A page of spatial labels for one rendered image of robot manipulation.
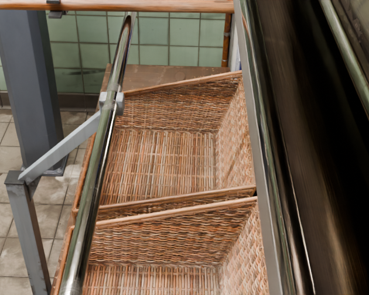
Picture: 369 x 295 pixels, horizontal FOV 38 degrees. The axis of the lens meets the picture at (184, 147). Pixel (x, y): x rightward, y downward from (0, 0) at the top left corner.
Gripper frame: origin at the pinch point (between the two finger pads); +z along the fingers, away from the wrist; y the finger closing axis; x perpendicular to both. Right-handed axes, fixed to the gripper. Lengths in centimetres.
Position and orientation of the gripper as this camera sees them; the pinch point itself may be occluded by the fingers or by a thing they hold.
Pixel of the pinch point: (55, 3)
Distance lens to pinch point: 137.4
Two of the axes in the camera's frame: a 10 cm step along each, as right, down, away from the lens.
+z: 0.0, 6.4, -7.7
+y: -0.3, 7.7, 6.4
